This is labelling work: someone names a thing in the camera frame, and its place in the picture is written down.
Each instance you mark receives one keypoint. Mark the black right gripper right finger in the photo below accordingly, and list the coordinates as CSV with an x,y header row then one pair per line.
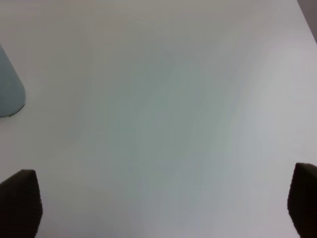
x,y
302,200

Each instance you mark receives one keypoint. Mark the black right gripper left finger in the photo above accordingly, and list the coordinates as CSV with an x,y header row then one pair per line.
x,y
21,206

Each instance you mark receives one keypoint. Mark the teal plastic cup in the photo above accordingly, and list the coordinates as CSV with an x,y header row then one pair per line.
x,y
12,91

